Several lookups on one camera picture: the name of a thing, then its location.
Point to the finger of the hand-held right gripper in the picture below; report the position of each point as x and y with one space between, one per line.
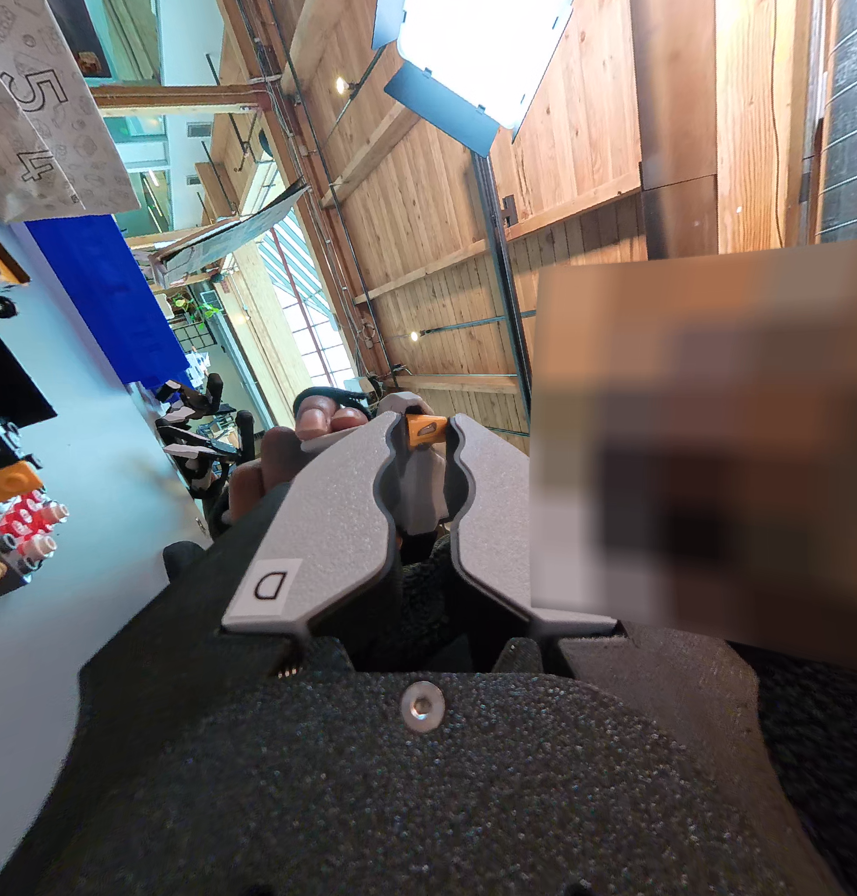
423 490

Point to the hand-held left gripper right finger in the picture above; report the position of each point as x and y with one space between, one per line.
498 518

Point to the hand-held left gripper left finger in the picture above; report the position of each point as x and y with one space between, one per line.
316 532

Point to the orange stickered lego slope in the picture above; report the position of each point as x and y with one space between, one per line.
425 428

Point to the yellow black lego car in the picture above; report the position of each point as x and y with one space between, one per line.
22 521

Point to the black white background equipment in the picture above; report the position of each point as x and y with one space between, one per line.
197 434

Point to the light stand pole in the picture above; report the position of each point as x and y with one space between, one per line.
505 280

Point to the green potted plant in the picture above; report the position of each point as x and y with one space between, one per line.
194 308

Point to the grey tilted sign board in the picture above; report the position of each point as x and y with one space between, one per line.
239 231

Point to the blue storage bin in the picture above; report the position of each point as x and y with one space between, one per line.
99 294

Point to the studio light panel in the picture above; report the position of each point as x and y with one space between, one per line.
470 49

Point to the large white paper bag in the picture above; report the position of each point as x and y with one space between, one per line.
64 105

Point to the small white paper bag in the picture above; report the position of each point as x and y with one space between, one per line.
15 168

